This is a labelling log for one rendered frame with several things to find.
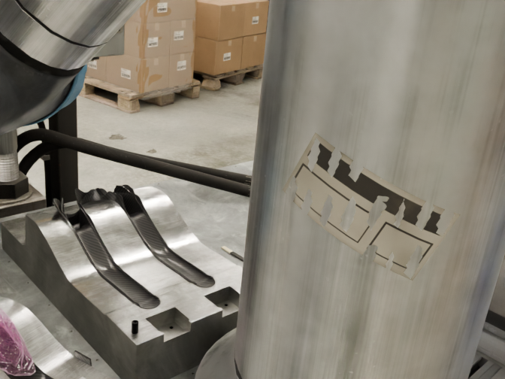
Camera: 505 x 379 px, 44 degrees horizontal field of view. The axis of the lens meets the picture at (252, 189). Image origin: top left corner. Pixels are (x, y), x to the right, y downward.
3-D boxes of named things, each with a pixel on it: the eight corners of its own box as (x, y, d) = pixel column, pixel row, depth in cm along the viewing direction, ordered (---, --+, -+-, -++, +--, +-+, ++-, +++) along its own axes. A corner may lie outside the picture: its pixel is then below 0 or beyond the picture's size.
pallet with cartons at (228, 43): (263, 77, 613) (270, 0, 583) (214, 91, 549) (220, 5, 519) (170, 54, 670) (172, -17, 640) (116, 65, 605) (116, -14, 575)
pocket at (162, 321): (191, 342, 93) (192, 322, 92) (161, 355, 90) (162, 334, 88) (173, 326, 96) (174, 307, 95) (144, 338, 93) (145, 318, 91)
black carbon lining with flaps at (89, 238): (221, 292, 103) (225, 243, 99) (137, 325, 93) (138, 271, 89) (115, 212, 126) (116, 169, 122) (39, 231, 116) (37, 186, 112)
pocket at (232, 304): (245, 318, 100) (247, 298, 99) (219, 329, 97) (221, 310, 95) (227, 304, 103) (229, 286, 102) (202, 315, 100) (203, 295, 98)
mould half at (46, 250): (267, 332, 106) (276, 265, 100) (135, 395, 89) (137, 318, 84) (118, 218, 139) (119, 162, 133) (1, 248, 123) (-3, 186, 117)
